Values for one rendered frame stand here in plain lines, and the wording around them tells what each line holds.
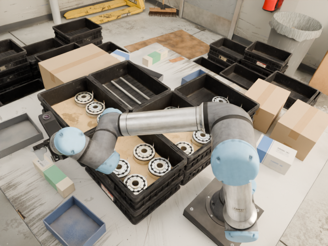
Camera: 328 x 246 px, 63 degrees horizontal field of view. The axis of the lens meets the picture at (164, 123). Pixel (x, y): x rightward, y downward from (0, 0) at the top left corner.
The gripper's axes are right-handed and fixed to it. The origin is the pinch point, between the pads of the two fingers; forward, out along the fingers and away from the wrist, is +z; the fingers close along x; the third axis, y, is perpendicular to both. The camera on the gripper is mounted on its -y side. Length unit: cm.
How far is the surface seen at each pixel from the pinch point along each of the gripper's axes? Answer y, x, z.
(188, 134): 26, 63, 5
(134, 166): 26.3, 27.8, 4.4
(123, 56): -35, 81, 71
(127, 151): 19.4, 30.3, 11.1
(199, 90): 9, 95, 23
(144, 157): 24.3, 33.0, 2.1
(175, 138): 25, 55, 6
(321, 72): 58, 319, 67
